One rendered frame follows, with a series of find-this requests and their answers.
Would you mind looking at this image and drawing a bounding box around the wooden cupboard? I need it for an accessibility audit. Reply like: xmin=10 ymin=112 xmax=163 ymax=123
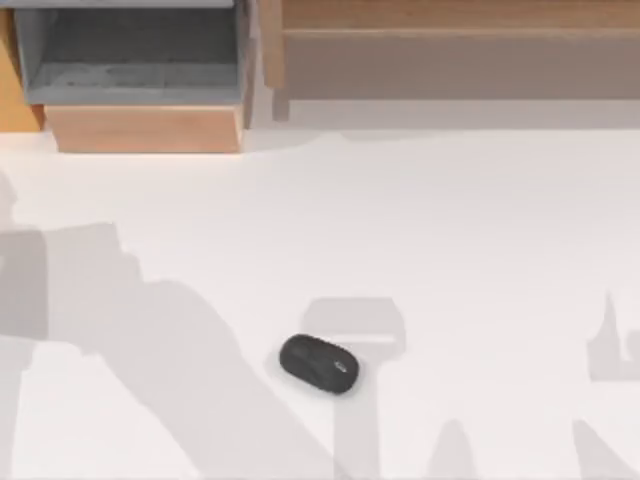
xmin=0 ymin=8 xmax=47 ymax=134

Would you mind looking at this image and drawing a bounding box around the pale wooden drawer front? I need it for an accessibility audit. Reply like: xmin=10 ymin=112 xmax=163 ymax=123
xmin=43 ymin=103 xmax=246 ymax=154

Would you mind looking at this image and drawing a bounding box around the wooden open shelf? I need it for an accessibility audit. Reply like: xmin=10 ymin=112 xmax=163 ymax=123
xmin=261 ymin=0 xmax=640 ymax=122

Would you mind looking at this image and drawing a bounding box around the black computer mouse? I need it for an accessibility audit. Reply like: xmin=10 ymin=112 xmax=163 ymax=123
xmin=278 ymin=333 xmax=361 ymax=396

